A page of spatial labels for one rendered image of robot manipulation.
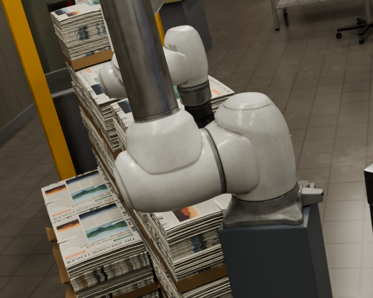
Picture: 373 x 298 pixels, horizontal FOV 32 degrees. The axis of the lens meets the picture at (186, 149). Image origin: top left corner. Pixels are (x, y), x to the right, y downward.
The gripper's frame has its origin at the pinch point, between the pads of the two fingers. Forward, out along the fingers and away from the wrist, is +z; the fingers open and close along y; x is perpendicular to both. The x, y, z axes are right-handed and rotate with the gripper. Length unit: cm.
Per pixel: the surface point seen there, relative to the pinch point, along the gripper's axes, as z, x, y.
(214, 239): 22.2, 1.7, 4.5
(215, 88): -10.4, -34.3, -16.7
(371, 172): 16.3, 6.9, -46.7
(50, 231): 57, -110, 51
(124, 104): -10, -49, 12
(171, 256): 22.5, 1.5, 18.1
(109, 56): -12, -114, 3
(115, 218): 36, -60, 25
